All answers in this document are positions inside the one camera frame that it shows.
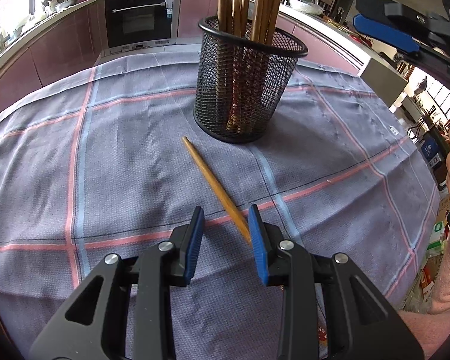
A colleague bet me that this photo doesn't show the black mesh utensil holder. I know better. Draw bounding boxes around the black mesh utensil holder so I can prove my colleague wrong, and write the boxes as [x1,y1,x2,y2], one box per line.
[193,16,308,144]

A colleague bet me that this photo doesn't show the black built-in oven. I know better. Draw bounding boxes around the black built-in oven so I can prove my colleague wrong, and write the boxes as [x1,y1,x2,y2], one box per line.
[105,0,180,50]

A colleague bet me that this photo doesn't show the grey plaid tablecloth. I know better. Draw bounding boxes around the grey plaid tablecloth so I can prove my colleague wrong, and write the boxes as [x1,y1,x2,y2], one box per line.
[0,52,440,359]

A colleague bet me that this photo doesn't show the chopstick later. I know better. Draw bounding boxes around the chopstick later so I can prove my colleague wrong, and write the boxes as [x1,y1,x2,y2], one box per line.
[259,0,273,44]

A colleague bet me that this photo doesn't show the chopstick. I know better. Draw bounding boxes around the chopstick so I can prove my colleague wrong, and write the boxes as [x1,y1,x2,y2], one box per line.
[218,0,232,33]
[250,0,263,43]
[182,136,251,244]
[266,0,281,46]
[232,0,241,37]

